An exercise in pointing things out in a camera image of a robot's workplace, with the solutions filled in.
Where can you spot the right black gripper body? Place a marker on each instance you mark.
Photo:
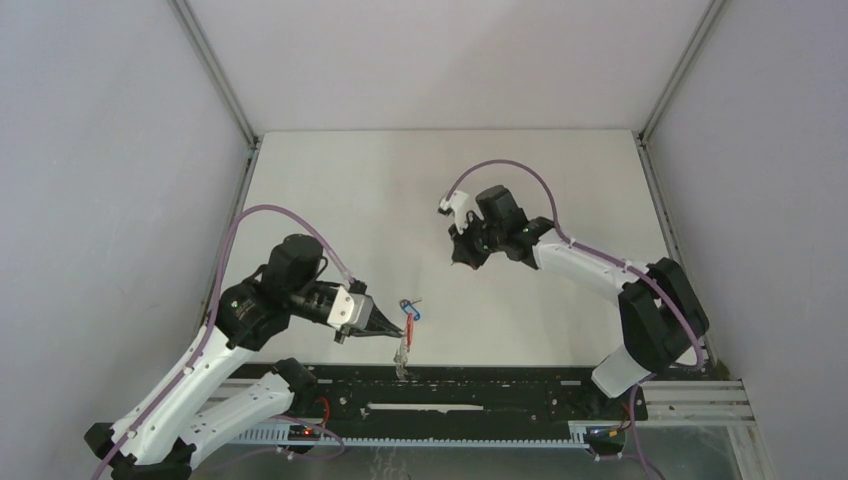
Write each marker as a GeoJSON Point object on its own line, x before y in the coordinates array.
{"type": "Point", "coordinates": [476, 242]}

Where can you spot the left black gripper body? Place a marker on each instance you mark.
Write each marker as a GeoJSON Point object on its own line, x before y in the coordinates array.
{"type": "Point", "coordinates": [343, 331]}

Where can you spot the blue key tag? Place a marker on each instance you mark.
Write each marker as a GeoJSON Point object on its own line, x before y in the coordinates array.
{"type": "Point", "coordinates": [409, 307]}

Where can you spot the metal key holder red handle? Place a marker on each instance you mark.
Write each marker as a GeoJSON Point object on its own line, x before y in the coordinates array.
{"type": "Point", "coordinates": [401, 355]}

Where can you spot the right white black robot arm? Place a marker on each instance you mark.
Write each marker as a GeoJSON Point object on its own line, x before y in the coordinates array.
{"type": "Point", "coordinates": [660, 315]}

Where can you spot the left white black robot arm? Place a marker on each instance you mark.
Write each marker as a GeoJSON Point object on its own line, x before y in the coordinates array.
{"type": "Point", "coordinates": [171, 432]}

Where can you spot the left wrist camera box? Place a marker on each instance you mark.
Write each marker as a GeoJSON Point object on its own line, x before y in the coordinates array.
{"type": "Point", "coordinates": [350, 312]}

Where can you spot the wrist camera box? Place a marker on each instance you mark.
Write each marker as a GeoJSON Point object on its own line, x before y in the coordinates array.
{"type": "Point", "coordinates": [455, 204]}
{"type": "Point", "coordinates": [350, 312]}

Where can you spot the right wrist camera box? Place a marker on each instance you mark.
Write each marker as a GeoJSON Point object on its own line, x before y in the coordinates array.
{"type": "Point", "coordinates": [455, 204]}

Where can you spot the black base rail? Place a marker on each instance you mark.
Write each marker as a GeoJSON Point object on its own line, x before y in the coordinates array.
{"type": "Point", "coordinates": [463, 401]}

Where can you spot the grey slotted cable duct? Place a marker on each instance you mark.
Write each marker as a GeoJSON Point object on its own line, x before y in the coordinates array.
{"type": "Point", "coordinates": [286, 434]}

